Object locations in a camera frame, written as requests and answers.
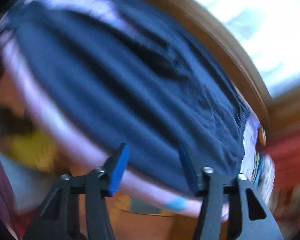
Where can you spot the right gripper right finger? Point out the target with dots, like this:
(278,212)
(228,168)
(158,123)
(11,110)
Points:
(249,217)

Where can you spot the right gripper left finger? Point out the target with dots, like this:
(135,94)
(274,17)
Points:
(58,214)

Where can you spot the navy blue fleece garment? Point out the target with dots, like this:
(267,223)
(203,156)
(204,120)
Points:
(124,72)

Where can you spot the lilac patterned bed sheet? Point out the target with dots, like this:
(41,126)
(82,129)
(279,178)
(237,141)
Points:
(82,150)

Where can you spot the yellow cloth item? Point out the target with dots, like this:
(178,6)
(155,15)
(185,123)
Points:
(34,150)

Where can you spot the brown wooden headboard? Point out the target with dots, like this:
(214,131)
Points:
(224,47)

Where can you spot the window with metal frame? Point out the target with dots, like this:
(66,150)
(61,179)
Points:
(269,32)

